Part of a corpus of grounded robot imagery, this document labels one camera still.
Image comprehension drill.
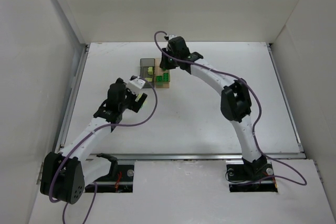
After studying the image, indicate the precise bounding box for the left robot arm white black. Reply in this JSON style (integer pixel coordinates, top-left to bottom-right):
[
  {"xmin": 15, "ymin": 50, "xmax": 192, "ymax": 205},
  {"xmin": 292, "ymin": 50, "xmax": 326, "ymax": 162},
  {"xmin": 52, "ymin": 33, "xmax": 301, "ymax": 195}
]
[{"xmin": 40, "ymin": 77, "xmax": 145, "ymax": 204}]

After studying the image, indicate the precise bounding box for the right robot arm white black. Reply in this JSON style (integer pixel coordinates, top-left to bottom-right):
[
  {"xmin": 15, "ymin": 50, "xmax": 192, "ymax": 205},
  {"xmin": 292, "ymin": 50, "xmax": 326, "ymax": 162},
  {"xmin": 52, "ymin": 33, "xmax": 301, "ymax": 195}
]
[{"xmin": 140, "ymin": 34, "xmax": 274, "ymax": 183}]

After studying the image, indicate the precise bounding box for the light green lego stack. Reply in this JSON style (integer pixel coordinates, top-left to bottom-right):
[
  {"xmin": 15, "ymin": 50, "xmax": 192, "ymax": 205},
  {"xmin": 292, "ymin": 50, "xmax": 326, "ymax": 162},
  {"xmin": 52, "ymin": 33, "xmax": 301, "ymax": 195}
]
[{"xmin": 135, "ymin": 93, "xmax": 148, "ymax": 109}]

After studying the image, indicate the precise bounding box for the green 2x4 lego in container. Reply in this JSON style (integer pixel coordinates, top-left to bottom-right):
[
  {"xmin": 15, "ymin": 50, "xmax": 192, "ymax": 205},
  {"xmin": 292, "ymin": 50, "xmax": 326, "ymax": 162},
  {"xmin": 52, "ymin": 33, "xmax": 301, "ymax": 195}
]
[{"xmin": 155, "ymin": 72, "xmax": 170, "ymax": 83}]

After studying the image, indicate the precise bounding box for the amber plastic container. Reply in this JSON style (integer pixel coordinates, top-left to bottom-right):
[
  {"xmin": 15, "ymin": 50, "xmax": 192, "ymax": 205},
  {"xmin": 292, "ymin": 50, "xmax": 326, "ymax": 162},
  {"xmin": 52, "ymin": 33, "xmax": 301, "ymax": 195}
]
[{"xmin": 154, "ymin": 58, "xmax": 170, "ymax": 89}]

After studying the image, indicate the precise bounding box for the smoky grey plastic container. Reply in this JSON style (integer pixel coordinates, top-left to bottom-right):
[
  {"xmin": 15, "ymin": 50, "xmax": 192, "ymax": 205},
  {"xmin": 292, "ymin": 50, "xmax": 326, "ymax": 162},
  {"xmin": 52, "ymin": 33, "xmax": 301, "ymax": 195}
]
[{"xmin": 140, "ymin": 58, "xmax": 155, "ymax": 87}]

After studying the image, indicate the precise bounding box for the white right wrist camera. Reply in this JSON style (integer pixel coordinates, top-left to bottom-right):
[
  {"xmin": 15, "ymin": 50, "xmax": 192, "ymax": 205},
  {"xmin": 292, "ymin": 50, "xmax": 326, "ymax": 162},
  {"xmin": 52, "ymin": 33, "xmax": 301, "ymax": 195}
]
[{"xmin": 168, "ymin": 34, "xmax": 176, "ymax": 40}]

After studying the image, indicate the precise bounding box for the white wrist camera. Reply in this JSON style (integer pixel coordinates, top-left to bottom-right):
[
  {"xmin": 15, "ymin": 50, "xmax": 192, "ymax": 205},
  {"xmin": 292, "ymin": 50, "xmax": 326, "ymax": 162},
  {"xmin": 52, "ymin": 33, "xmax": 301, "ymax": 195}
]
[
  {"xmin": 126, "ymin": 76, "xmax": 146, "ymax": 95},
  {"xmin": 168, "ymin": 34, "xmax": 176, "ymax": 40}
]

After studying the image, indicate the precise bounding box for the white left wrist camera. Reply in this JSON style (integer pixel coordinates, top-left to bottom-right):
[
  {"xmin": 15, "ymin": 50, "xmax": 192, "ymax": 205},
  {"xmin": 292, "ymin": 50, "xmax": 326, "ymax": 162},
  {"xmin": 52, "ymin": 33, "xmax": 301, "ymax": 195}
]
[{"xmin": 126, "ymin": 76, "xmax": 146, "ymax": 95}]

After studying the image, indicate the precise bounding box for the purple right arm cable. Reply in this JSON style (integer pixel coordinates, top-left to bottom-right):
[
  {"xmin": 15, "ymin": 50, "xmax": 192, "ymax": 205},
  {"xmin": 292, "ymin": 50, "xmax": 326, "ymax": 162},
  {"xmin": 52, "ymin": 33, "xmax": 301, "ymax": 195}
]
[{"xmin": 153, "ymin": 31, "xmax": 308, "ymax": 186}]

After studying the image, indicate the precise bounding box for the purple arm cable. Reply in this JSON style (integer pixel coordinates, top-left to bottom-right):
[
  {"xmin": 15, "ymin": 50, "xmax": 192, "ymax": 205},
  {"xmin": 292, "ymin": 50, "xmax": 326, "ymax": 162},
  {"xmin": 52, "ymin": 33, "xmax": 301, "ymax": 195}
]
[
  {"xmin": 48, "ymin": 78, "xmax": 158, "ymax": 224},
  {"xmin": 153, "ymin": 31, "xmax": 308, "ymax": 186}
]

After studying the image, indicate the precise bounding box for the front aluminium rail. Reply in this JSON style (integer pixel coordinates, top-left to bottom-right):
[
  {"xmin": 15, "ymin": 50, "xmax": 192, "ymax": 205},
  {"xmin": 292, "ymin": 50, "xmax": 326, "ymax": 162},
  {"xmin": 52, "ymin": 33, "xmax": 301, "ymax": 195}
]
[{"xmin": 86, "ymin": 152, "xmax": 307, "ymax": 162}]

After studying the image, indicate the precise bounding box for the aluminium frame rail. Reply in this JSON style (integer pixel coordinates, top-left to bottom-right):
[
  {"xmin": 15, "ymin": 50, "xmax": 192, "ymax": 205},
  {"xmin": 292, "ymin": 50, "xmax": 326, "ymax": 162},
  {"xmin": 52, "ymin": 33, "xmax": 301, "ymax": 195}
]
[{"xmin": 53, "ymin": 44, "xmax": 90, "ymax": 150}]

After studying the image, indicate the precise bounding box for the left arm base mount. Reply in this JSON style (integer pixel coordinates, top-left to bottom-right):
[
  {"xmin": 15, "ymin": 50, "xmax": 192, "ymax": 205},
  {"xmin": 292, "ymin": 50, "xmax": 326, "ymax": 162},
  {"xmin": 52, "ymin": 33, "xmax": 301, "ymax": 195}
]
[{"xmin": 83, "ymin": 153, "xmax": 134, "ymax": 194}]

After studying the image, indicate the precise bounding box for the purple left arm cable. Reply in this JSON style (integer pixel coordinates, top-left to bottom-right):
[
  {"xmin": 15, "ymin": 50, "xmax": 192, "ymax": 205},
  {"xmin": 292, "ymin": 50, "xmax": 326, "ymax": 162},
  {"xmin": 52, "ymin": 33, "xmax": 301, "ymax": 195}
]
[{"xmin": 48, "ymin": 78, "xmax": 158, "ymax": 224}]

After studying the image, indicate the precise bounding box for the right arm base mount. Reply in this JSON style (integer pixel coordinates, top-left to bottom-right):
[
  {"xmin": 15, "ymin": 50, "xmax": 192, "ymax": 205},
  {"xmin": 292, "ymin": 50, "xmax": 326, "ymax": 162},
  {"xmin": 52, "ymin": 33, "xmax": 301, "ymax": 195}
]
[{"xmin": 225, "ymin": 162, "xmax": 278, "ymax": 193}]

